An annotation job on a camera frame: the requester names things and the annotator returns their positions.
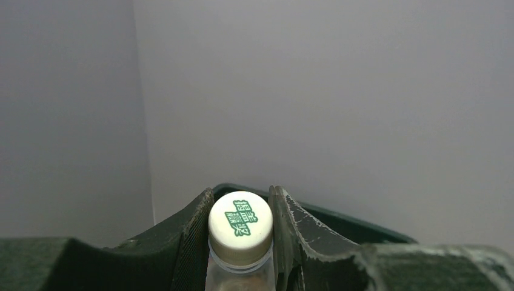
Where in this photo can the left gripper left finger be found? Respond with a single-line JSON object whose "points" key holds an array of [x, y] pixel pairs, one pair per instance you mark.
{"points": [[172, 255]]}

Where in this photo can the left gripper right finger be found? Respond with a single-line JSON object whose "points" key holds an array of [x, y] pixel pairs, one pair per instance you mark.
{"points": [[309, 255]]}

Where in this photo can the white blue label bottle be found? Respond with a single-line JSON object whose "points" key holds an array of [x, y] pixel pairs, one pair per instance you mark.
{"points": [[241, 243]]}

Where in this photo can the dark green trash bin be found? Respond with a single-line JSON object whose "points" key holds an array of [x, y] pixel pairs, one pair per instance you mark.
{"points": [[352, 228]]}

